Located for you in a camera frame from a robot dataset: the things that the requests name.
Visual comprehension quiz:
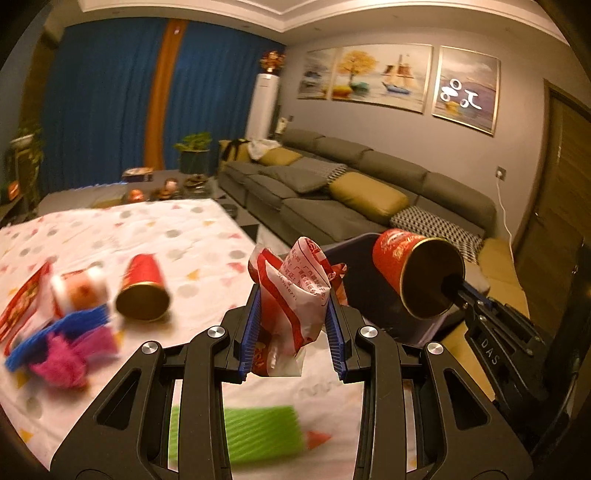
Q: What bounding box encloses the framed sailboat painting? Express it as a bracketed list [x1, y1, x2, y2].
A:
[331, 44, 434, 114]

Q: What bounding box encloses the orange flower arrangement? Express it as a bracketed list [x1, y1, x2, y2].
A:
[259, 50, 286, 75]

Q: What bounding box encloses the white and orange paper cup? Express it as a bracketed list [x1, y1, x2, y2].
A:
[50, 265, 112, 319]

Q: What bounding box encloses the red and white plastic wrapper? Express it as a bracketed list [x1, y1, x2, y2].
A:
[248, 236, 348, 377]

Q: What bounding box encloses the white standing air conditioner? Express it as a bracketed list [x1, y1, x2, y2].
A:
[245, 74, 281, 139]

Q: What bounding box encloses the framed purple painting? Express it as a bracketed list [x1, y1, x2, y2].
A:
[431, 45, 502, 136]

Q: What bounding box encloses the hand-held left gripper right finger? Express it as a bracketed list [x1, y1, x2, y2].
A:
[323, 288, 520, 480]

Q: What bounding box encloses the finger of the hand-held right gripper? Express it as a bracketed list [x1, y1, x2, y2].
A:
[462, 281, 495, 311]
[441, 274, 474, 305]

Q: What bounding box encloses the black and white patterned cushion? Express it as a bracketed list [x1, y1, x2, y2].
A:
[302, 161, 348, 184]
[390, 205, 483, 264]

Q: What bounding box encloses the large yellow cushion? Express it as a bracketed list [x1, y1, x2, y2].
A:
[329, 172, 411, 217]

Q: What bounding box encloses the blue curtain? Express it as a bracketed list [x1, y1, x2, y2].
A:
[178, 23, 287, 174]
[39, 23, 160, 195]

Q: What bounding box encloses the white cloth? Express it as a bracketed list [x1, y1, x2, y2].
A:
[249, 137, 282, 158]

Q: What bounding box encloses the potted plant in dark pot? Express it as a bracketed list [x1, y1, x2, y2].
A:
[174, 131, 213, 174]

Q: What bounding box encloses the flat grey cushion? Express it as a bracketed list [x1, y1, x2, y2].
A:
[261, 165, 331, 193]

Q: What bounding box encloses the small framed painting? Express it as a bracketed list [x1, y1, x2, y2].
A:
[296, 47, 337, 100]

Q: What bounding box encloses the patterned white tablecloth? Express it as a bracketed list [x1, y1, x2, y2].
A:
[0, 198, 370, 472]

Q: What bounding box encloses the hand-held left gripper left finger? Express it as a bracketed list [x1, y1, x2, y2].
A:
[46, 284, 264, 480]

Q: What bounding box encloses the red paper cup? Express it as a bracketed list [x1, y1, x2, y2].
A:
[372, 228, 466, 320]
[115, 253, 171, 322]

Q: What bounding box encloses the pink and blue brush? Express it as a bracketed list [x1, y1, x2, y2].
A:
[4, 307, 114, 372]

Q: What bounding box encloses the dark grey trash bin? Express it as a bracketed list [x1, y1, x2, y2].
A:
[322, 232, 491, 347]

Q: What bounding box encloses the wooden door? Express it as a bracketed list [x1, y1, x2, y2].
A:
[515, 78, 591, 296]

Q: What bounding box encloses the orange curtain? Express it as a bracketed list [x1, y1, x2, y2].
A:
[148, 19, 185, 169]

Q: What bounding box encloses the white cable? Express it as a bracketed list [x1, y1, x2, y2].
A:
[496, 178, 520, 245]

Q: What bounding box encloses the small yellow cushion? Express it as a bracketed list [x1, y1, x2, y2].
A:
[259, 148, 303, 167]

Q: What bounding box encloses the dark coffee table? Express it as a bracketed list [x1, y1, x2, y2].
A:
[41, 168, 218, 209]

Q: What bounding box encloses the grey and yellow sofa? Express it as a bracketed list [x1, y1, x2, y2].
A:
[217, 129, 532, 324]

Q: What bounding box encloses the red snack wrapper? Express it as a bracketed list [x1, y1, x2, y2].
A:
[0, 261, 63, 347]

